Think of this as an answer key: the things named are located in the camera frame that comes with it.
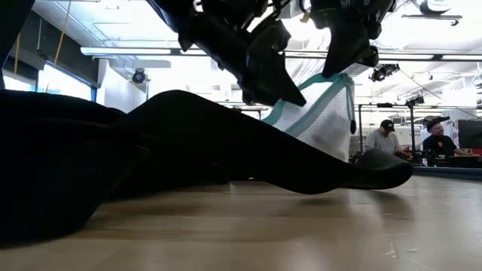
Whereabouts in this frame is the long ceiling light bar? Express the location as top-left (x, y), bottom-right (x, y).
top-left (81, 47), bottom-right (208, 56)
top-left (284, 50), bottom-right (482, 62)

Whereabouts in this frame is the white mesh pouch teal trim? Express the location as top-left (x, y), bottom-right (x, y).
top-left (262, 72), bottom-right (357, 163)

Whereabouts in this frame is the black monitor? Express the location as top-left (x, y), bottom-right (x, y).
top-left (457, 120), bottom-right (482, 150)

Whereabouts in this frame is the black rail-mounted camera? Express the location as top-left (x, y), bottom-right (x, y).
top-left (370, 62), bottom-right (401, 84)

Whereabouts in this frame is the blue-edged neighbouring table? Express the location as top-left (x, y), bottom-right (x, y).
top-left (412, 166), bottom-right (482, 182)

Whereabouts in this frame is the person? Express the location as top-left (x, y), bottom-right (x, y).
top-left (365, 119), bottom-right (407, 157)
top-left (422, 116), bottom-right (472, 160)

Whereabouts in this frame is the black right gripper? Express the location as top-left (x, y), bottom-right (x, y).
top-left (310, 0), bottom-right (397, 78)

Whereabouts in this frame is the bright window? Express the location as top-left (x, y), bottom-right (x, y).
top-left (0, 62), bottom-right (97, 103)

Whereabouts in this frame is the black backpack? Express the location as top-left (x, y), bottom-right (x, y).
top-left (0, 89), bottom-right (414, 242)

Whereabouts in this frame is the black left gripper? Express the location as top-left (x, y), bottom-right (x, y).
top-left (188, 0), bottom-right (307, 108)

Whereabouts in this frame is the black camera stand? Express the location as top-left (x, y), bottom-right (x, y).
top-left (404, 93), bottom-right (427, 165)

